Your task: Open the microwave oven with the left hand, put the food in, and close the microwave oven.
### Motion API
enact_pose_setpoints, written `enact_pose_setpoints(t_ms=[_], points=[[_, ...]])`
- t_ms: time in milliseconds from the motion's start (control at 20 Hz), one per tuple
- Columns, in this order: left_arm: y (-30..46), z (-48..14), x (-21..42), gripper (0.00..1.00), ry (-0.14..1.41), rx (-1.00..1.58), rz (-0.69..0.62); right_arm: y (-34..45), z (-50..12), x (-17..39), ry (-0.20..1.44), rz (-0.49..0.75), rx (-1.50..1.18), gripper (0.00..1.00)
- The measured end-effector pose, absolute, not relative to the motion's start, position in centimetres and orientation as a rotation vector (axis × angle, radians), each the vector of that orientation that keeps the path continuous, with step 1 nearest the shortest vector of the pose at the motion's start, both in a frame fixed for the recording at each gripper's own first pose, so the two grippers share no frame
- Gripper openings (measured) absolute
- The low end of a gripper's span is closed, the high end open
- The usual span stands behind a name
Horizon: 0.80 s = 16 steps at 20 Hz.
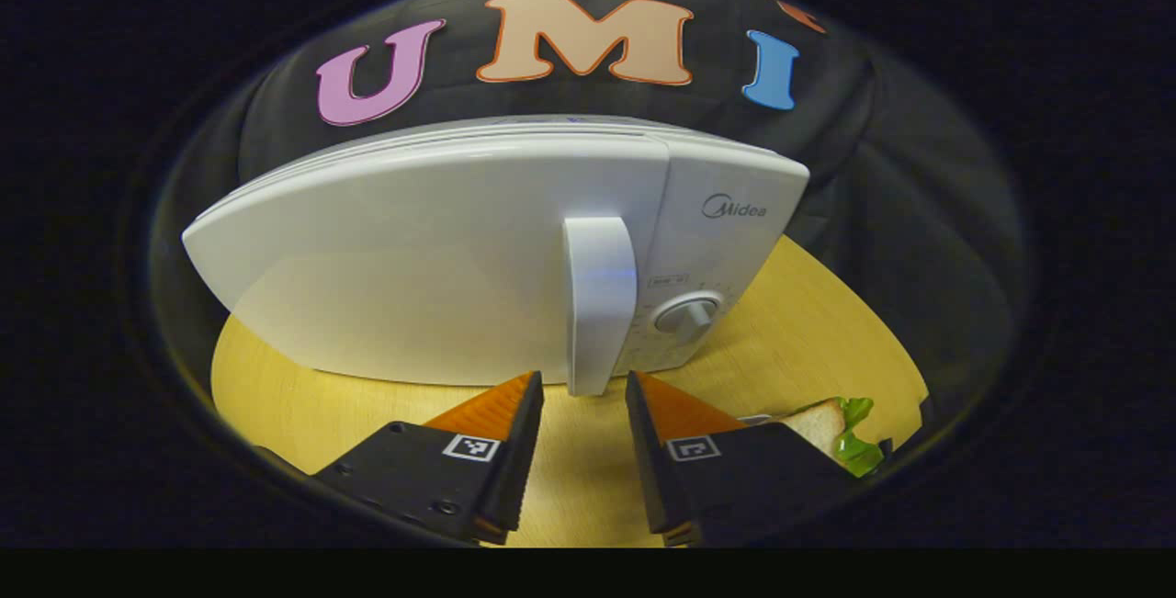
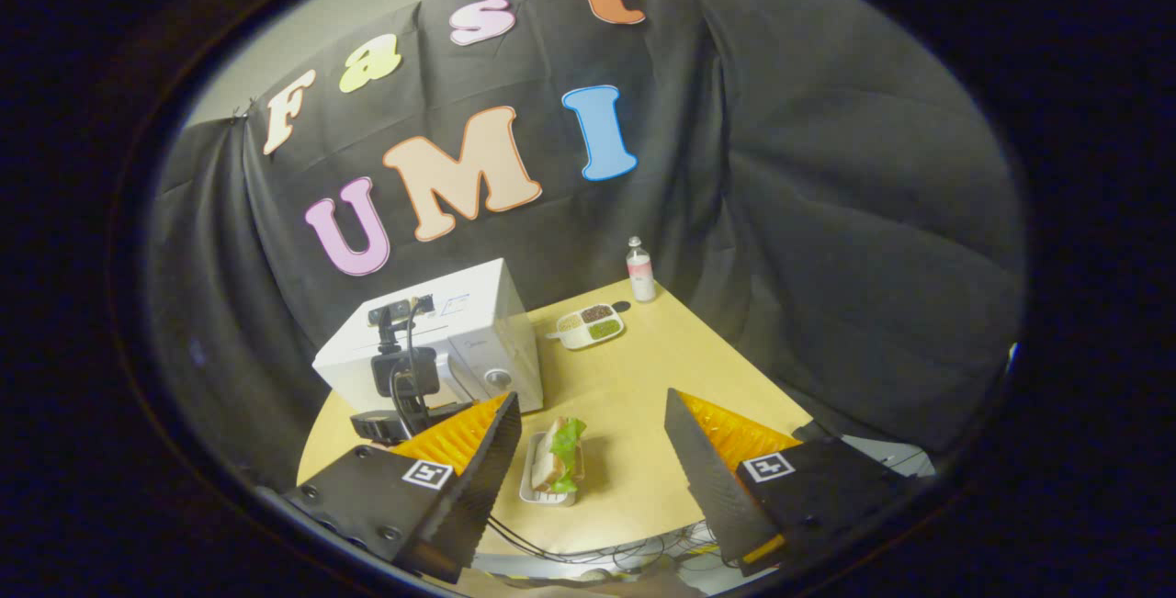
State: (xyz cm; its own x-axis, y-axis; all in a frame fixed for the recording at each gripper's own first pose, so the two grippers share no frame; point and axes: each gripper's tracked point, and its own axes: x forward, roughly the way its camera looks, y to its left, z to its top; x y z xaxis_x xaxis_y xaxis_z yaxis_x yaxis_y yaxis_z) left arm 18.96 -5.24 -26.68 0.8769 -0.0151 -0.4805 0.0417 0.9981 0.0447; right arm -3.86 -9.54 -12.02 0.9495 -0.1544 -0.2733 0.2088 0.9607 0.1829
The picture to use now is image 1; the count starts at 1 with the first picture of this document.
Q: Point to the sandwich with lettuce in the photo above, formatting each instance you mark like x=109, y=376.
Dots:
x=822, y=423

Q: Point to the white microwave oven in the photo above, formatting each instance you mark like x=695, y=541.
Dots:
x=413, y=258

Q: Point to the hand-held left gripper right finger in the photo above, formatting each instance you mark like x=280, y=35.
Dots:
x=648, y=460

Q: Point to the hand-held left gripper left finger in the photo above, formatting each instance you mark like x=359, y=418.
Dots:
x=514, y=451

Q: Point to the black backdrop cloth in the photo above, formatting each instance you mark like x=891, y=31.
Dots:
x=919, y=166

